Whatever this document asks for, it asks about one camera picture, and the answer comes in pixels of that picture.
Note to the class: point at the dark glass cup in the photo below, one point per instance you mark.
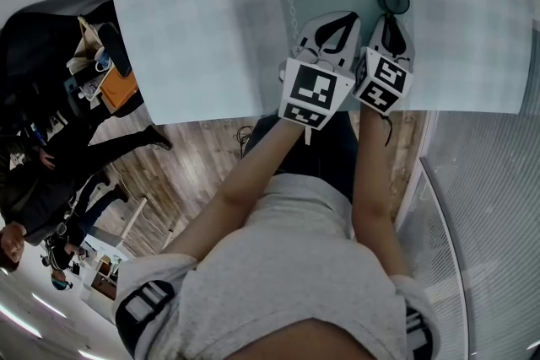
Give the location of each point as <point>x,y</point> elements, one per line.
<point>393,1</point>

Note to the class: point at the dark rectangular case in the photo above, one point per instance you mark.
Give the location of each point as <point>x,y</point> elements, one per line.
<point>115,50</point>

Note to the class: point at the person's left forearm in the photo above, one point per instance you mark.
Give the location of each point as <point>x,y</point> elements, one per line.
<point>240,189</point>

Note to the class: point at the blue patterned white mug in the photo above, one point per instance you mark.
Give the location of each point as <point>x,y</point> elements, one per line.
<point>103,61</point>

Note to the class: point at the orange box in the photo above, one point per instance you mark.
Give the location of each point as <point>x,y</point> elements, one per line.
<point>120,90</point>

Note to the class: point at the person's dark jeans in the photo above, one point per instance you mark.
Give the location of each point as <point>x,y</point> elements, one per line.
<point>325,156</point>

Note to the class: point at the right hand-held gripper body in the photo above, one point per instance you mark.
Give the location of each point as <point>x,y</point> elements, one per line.
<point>381,84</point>

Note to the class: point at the cream tote bag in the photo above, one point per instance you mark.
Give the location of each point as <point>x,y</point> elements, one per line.
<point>78,62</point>

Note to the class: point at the white window blinds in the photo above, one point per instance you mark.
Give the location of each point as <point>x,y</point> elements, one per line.
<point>485,202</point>

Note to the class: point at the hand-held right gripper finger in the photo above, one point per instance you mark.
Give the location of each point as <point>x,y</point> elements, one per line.
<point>376,40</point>
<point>410,52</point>

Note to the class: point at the black office chair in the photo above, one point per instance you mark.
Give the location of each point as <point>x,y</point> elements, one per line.
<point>38,38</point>

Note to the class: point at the person's grey t-shirt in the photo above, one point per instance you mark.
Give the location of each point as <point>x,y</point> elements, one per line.
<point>291,265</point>

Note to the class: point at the light blue tablecloth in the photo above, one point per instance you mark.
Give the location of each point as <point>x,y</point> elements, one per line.
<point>202,33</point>

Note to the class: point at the white desk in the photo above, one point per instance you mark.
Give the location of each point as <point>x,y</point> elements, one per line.
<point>105,242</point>

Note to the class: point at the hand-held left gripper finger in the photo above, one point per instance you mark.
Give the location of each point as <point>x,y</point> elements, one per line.
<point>310,31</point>
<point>350,59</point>

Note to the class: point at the person's face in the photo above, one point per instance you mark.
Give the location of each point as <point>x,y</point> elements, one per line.
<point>299,343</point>

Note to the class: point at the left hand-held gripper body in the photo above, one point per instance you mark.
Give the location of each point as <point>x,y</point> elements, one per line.
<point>312,90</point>

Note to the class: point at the person's right forearm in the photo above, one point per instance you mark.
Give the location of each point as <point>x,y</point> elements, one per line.
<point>371,189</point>

